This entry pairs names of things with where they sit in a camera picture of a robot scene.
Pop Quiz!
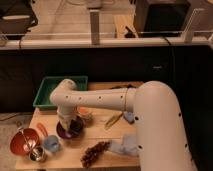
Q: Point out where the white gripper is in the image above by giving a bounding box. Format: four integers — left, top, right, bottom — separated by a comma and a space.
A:
57, 107, 77, 131

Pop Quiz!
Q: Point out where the red bowl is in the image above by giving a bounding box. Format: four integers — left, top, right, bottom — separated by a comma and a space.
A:
10, 128, 40, 156

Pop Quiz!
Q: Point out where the metal spoon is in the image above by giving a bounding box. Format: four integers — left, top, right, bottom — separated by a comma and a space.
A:
18, 126, 31, 151

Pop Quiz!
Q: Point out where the blue cup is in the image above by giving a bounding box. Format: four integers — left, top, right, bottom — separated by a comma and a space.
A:
43, 135, 60, 153

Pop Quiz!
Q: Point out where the bunch of purple grapes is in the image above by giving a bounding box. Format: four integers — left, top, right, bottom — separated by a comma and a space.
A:
80, 141, 110, 168

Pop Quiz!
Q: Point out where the small metal cup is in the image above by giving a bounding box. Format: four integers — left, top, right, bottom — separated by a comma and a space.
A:
29, 146, 46, 162

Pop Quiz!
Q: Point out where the purple bowl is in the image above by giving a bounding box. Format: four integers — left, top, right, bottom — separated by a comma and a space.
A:
56, 116, 84, 139

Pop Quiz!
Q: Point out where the orange small cup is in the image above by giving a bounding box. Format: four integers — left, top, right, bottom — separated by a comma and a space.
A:
77, 107, 93, 121

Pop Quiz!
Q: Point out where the green plastic tray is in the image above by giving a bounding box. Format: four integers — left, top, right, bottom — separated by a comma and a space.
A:
33, 76, 88, 110

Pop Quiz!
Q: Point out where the orange carrot toy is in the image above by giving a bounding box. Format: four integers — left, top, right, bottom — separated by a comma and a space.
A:
36, 123, 48, 138

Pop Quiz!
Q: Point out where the black chair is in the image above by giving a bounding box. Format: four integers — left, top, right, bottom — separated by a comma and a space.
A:
0, 0, 38, 35

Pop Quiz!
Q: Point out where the yellow green banana toy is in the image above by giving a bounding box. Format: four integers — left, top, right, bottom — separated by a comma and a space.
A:
104, 113, 122, 130

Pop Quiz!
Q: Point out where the light blue cloth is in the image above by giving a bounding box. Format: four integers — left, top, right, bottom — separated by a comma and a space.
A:
108, 134, 139, 157

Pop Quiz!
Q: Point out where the grey vertical post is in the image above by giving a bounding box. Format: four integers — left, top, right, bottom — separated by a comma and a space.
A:
90, 9, 100, 45

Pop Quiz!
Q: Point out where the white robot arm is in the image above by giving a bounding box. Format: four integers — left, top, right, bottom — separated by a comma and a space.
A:
50, 79, 198, 171

